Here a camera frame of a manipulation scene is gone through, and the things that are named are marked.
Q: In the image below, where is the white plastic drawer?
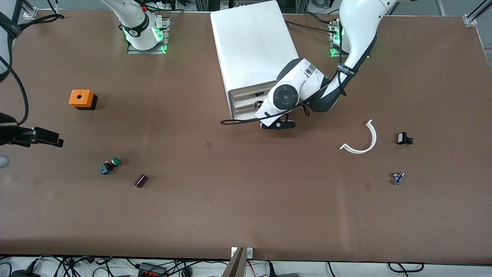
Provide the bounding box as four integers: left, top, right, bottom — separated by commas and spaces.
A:
230, 82, 278, 99
234, 101, 265, 114
232, 92, 270, 107
234, 108, 263, 122

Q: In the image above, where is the white plastic drawer cabinet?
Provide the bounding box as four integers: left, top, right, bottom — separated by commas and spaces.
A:
210, 0, 307, 123

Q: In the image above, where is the orange box with hole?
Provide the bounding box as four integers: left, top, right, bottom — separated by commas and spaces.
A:
69, 89, 98, 111

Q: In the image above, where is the white curved plastic strip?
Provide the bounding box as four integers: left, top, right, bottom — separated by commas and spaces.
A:
340, 119, 377, 154

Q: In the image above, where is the black red power strip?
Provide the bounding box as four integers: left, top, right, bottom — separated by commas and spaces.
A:
138, 262, 168, 277

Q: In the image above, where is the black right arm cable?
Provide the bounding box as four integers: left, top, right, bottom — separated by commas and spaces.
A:
0, 12, 65, 126

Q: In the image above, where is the green push button switch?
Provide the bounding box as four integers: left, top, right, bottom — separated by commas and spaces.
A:
99, 157, 122, 175

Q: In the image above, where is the black braided table cable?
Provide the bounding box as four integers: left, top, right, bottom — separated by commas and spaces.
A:
284, 20, 339, 35
303, 12, 341, 24

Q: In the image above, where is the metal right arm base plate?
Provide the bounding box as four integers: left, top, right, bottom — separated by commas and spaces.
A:
127, 17, 170, 55

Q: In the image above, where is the wooden post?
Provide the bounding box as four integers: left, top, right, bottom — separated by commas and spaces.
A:
222, 247, 246, 277

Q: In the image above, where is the black looped cable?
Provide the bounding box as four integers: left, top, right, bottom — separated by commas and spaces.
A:
387, 262, 425, 274

